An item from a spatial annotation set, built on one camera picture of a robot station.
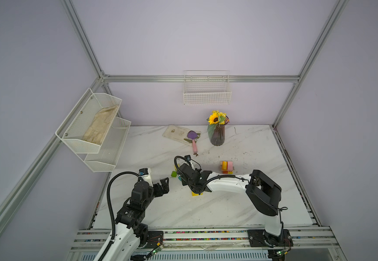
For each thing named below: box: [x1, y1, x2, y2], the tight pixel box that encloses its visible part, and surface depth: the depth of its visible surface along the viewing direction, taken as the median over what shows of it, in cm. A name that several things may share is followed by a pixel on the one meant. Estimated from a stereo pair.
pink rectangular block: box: [227, 161, 233, 172], surface depth 97 cm
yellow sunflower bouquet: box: [206, 109, 228, 139], surface depth 93 cm
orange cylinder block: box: [222, 160, 228, 171], surface depth 97 cm
